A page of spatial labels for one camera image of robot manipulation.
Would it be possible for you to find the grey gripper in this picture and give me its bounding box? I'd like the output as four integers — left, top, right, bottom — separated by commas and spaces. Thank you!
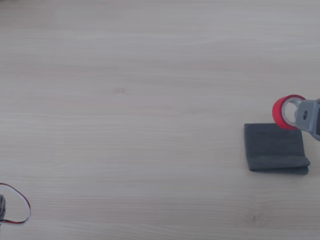
293, 97, 320, 142

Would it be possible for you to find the red tape roll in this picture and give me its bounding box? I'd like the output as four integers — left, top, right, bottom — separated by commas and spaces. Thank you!
272, 94, 307, 131

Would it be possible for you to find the folded grey cloth mat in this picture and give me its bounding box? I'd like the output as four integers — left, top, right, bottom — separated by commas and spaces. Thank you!
244, 122, 311, 176

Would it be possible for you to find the black servo motor block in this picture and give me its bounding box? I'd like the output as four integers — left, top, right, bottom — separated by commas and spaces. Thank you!
0, 194, 7, 222

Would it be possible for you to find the red and white cable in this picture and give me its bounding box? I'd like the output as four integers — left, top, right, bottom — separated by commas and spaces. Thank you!
0, 182, 32, 225

